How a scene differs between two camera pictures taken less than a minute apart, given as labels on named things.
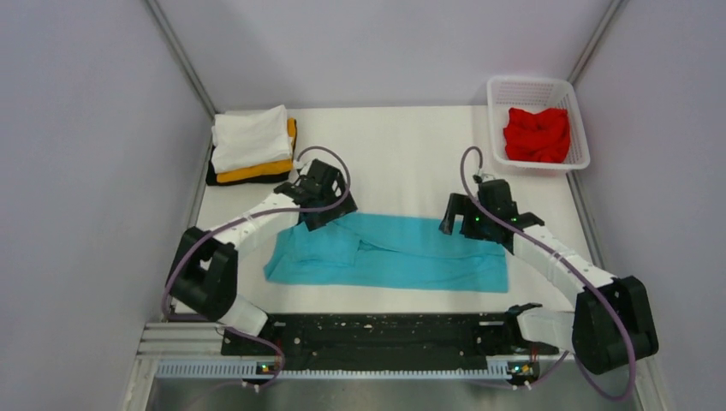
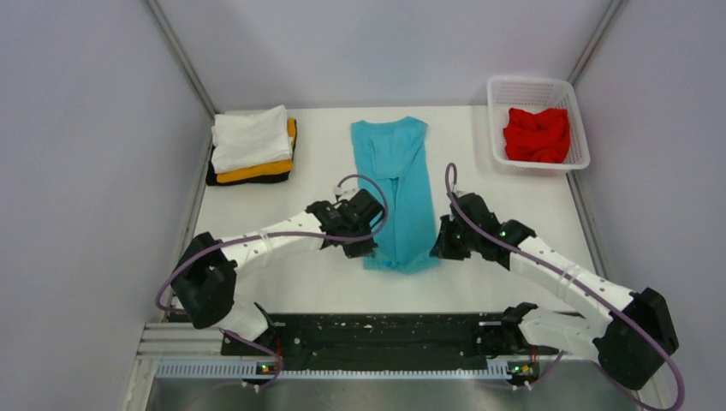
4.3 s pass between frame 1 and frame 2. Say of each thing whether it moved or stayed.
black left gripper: moved
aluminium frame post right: stayed
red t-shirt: stayed
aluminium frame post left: stayed
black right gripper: moved
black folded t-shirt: stayed
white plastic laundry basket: stayed
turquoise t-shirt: moved
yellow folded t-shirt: stayed
